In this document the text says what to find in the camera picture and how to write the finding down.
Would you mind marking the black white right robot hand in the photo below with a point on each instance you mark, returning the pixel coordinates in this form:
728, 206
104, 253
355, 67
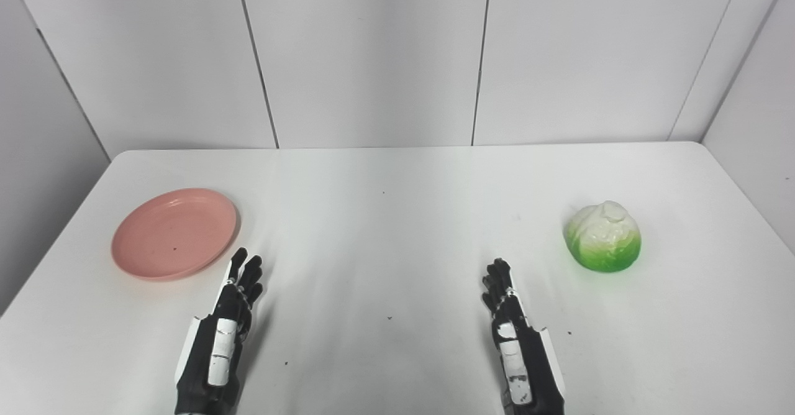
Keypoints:
522, 359

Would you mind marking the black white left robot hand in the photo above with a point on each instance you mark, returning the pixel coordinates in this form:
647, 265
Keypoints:
214, 353

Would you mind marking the pink round plate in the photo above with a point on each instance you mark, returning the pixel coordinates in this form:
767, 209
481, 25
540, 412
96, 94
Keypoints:
174, 233

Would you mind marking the green white toy cabbage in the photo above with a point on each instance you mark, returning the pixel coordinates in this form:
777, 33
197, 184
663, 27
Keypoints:
602, 238

